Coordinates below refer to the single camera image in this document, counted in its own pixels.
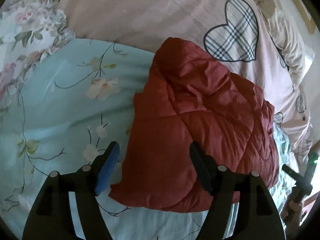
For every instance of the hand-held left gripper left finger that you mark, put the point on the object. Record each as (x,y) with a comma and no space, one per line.
(106,172)

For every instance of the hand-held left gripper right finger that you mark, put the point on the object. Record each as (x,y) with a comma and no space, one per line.
(202,172)

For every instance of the light blue floral bedsheet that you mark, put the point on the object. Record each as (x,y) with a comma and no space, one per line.
(62,105)

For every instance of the person's right hand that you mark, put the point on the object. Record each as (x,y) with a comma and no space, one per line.
(295,210)

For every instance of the white floral ruffled cloth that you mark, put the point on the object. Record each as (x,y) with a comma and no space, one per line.
(25,30)

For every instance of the wooden bed frame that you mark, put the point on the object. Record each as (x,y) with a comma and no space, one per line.
(303,12)

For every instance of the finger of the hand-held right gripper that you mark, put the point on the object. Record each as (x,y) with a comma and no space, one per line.
(291,172)

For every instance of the red quilted jacket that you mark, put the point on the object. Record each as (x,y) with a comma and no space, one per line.
(200,130)

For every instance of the pink quilt with plaid hearts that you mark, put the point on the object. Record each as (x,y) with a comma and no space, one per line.
(150,10)

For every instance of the beige pillow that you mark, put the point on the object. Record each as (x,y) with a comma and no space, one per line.
(282,30)

